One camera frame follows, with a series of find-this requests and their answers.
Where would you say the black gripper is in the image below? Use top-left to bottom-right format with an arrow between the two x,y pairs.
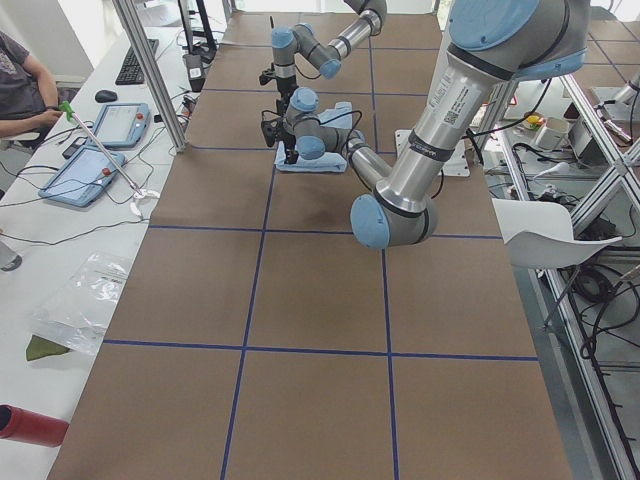
259,63 -> 296,117
260,112 -> 299,165

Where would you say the light blue button-up shirt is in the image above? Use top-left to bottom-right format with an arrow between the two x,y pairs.
274,101 -> 352,174

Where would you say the idle robot arm base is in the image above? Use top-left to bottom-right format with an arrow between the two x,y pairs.
603,71 -> 639,145

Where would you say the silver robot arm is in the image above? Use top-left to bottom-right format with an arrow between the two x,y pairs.
259,0 -> 387,116
259,0 -> 590,249

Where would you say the black keyboard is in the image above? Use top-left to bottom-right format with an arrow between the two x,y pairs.
115,47 -> 145,86

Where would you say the far blue teach pendant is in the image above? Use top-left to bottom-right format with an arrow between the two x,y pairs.
93,103 -> 150,150

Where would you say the blue teach pendant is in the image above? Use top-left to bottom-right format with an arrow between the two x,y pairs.
93,103 -> 150,150
38,146 -> 125,207

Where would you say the black computer mouse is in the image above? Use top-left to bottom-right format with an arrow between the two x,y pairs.
94,89 -> 118,103

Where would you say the near blue teach pendant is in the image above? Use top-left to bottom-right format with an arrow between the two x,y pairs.
38,146 -> 125,207

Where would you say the long metal reaching stick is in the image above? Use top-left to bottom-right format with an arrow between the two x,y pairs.
58,99 -> 161,204

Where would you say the seated person grey shirt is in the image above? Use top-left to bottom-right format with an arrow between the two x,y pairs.
1,32 -> 61,137

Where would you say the white plastic chair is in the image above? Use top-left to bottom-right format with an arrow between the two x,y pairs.
492,198 -> 622,269

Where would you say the clear plastic bag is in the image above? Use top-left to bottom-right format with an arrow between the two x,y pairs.
29,252 -> 133,356

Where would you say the green cloth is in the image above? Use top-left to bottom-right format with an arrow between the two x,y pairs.
25,334 -> 70,362

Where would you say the red cylindrical bottle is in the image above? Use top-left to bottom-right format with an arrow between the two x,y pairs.
1,405 -> 69,447

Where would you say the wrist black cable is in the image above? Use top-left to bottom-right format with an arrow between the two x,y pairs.
260,109 -> 446,199

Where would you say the aluminium frame post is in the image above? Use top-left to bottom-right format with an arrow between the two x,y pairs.
112,0 -> 187,153

